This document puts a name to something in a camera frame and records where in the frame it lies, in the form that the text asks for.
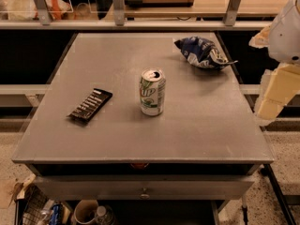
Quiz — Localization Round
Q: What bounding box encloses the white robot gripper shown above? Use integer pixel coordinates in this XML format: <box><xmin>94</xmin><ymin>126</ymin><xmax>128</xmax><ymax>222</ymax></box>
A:
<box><xmin>248</xmin><ymin>0</ymin><xmax>300</xmax><ymax>121</ymax></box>

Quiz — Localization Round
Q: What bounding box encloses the green white 7up can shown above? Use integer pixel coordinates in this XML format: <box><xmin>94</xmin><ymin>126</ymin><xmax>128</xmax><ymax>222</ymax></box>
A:
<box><xmin>139</xmin><ymin>67</ymin><xmax>166</xmax><ymax>116</ymax></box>

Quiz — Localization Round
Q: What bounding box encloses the blue crumpled chip bag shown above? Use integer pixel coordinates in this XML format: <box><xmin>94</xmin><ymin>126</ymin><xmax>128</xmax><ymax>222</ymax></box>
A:
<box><xmin>174</xmin><ymin>36</ymin><xmax>234</xmax><ymax>70</ymax></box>

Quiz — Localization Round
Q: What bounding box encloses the black snack bar packet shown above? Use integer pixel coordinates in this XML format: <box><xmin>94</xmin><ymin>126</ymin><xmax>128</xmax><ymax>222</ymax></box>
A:
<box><xmin>68</xmin><ymin>88</ymin><xmax>113</xmax><ymax>124</ymax></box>

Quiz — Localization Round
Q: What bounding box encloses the clear plastic bottle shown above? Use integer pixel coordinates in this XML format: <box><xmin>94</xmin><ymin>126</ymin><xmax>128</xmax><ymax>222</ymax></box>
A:
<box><xmin>95</xmin><ymin>205</ymin><xmax>116</xmax><ymax>225</ymax></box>

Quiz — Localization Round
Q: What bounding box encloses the metal railing with brackets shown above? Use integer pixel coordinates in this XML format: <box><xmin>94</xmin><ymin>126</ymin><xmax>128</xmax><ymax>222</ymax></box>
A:
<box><xmin>0</xmin><ymin>0</ymin><xmax>273</xmax><ymax>32</ymax></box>

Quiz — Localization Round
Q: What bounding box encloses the white paper cup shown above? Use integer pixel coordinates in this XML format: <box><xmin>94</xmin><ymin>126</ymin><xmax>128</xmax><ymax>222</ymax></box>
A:
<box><xmin>74</xmin><ymin>200</ymin><xmax>98</xmax><ymax>225</ymax></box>

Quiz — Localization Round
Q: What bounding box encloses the grey table drawer with knob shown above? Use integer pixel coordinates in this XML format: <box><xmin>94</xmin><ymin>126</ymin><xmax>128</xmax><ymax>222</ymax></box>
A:
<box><xmin>35</xmin><ymin>175</ymin><xmax>254</xmax><ymax>201</ymax></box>

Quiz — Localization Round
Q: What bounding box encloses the orange white bag on shelf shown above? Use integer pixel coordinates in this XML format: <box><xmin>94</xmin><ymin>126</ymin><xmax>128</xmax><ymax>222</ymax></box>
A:
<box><xmin>7</xmin><ymin>0</ymin><xmax>71</xmax><ymax>21</ymax></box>

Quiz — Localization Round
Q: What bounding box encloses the blue packet under table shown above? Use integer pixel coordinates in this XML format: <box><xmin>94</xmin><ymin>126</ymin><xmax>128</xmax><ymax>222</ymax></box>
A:
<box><xmin>49</xmin><ymin>203</ymin><xmax>63</xmax><ymax>225</ymax></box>

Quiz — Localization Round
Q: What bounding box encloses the wire mesh basket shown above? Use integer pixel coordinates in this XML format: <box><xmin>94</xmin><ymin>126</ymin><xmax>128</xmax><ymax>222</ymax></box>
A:
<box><xmin>18</xmin><ymin>187</ymin><xmax>48</xmax><ymax>225</ymax></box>

